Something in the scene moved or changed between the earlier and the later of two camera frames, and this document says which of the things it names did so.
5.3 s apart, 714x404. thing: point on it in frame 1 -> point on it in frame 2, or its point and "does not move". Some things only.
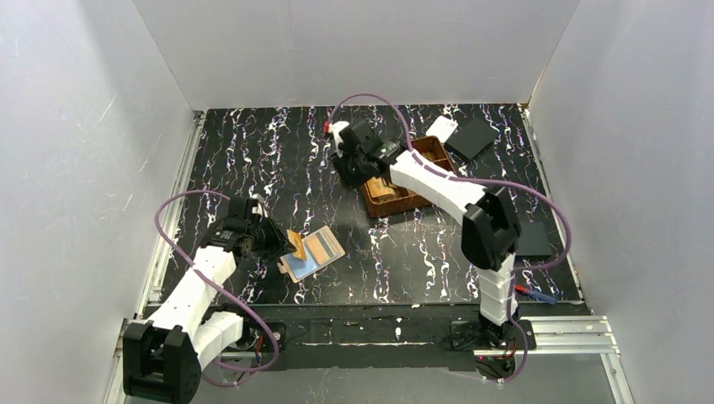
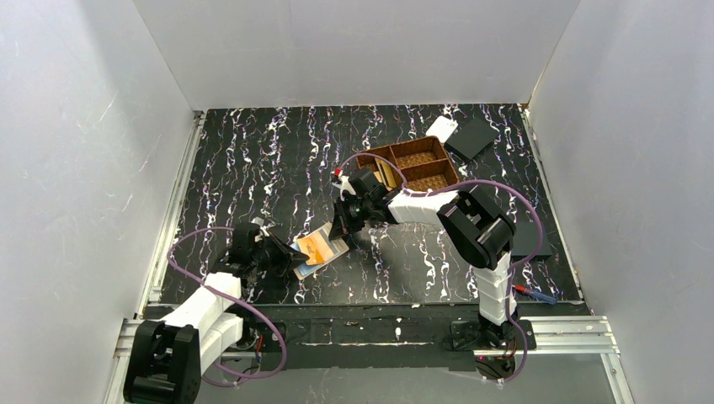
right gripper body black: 350,169 -> 350,212
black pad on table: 532,242 does not move
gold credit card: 296,240 -> 316,247
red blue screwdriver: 536,295 does not move
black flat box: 471,140 does not move
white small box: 443,129 does not move
